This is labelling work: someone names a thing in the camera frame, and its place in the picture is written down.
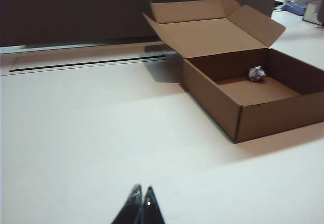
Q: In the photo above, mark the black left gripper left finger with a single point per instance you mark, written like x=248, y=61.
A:
x=131, y=206

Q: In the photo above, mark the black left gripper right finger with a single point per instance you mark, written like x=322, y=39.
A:
x=150, y=208

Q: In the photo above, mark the small paper ball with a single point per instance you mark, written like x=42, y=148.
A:
x=257, y=73

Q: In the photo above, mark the open brown cardboard box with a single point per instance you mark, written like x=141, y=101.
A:
x=215, y=107

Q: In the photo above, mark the wide brown desk divider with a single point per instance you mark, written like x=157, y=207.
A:
x=76, y=9

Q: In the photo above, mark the blue plastic bag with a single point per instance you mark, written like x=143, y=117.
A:
x=297, y=5

